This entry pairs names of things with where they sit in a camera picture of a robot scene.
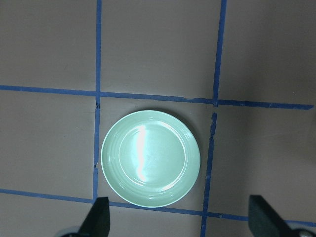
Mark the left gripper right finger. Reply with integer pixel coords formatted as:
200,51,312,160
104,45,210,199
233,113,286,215
248,195,296,237

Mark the green plate near left arm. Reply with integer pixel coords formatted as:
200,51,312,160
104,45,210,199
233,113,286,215
101,110,200,208

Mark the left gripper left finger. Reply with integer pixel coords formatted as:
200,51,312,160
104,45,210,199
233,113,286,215
78,197,110,237

